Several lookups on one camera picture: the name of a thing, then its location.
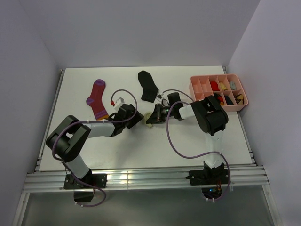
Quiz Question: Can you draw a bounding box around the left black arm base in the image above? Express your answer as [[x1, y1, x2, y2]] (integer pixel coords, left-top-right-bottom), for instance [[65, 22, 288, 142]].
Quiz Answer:
[[63, 173, 107, 208]]

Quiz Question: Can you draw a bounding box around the black orange rolled sock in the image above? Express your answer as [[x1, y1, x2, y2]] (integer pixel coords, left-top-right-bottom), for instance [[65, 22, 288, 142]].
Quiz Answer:
[[214, 93, 224, 106]]

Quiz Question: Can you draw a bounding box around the argyle rolled sock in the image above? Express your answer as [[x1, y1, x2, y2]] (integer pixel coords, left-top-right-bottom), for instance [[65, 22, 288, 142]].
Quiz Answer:
[[234, 94, 245, 105]]

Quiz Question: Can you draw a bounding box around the yellow rolled sock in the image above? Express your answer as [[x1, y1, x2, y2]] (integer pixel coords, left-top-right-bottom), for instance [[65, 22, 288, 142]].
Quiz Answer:
[[220, 82, 228, 91]]

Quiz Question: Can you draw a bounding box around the pale yellow sock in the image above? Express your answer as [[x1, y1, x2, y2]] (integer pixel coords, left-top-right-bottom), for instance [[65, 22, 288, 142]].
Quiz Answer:
[[144, 112, 153, 128]]

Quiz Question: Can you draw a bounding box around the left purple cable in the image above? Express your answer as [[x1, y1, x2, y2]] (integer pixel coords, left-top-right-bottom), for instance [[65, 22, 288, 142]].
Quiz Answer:
[[51, 89, 138, 208]]

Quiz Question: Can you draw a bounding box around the maroon purple orange sock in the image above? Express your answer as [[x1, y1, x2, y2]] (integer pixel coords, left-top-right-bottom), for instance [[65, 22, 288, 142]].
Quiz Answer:
[[86, 79, 109, 120]]

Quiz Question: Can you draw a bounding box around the grey rolled sock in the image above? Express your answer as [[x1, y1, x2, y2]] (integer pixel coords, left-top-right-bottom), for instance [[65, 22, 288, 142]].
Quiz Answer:
[[229, 81, 237, 90]]

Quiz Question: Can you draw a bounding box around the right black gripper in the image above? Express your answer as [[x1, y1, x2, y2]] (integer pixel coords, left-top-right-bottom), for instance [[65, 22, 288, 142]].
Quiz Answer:
[[146, 104, 174, 124]]

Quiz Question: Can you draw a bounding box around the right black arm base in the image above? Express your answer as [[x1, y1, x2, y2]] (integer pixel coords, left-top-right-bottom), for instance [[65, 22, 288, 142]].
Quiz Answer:
[[186, 163, 230, 201]]

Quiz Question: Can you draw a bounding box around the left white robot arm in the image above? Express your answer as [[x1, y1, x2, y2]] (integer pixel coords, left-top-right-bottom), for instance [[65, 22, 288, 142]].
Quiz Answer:
[[46, 104, 143, 188]]

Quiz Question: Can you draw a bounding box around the pink divided organizer box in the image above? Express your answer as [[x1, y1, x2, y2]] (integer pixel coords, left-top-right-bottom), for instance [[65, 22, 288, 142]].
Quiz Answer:
[[190, 74, 249, 112]]

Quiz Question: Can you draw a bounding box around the red rolled sock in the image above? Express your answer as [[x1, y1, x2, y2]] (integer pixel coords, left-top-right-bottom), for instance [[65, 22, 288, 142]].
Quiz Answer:
[[210, 81, 220, 91]]

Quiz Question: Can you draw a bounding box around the aluminium frame rail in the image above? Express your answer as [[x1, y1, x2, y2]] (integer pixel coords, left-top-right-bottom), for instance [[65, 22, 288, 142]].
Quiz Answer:
[[22, 165, 269, 193]]

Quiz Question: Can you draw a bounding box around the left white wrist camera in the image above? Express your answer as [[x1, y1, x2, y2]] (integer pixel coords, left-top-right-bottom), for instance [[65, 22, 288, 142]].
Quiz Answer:
[[111, 97, 125, 112]]

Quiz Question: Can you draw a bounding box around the navy rolled sock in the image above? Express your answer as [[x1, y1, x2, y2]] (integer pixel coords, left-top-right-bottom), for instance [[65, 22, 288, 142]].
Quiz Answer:
[[224, 96, 235, 105]]

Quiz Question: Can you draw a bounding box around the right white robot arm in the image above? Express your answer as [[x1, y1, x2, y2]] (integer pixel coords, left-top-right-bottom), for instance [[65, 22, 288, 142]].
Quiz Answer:
[[145, 96, 229, 184]]

